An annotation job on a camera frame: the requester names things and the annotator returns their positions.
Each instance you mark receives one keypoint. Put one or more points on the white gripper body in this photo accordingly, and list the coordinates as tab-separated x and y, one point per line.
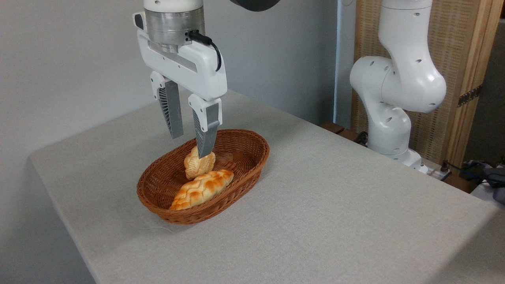
197	71

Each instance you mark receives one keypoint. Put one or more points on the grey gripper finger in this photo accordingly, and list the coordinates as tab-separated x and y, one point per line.
205	134
173	114

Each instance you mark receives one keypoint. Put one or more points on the shell-shaped bread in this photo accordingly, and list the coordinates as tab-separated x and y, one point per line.
195	165

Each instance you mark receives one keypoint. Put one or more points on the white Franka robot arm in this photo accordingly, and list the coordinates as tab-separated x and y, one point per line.
406	79

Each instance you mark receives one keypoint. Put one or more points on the braided bread loaf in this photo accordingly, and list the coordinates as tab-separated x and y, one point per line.
201	189

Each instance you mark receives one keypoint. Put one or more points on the brown wicker basket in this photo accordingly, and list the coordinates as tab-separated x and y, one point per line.
244	154

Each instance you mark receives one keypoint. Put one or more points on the wooden woven screen panel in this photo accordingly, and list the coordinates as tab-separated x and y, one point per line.
461	47

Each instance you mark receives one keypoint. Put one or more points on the metal screen hinge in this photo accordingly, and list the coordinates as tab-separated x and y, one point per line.
469	96

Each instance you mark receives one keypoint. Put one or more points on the grey device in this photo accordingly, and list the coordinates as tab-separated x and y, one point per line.
498	185

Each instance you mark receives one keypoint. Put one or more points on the white wall conduit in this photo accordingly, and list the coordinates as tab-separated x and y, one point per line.
337	59

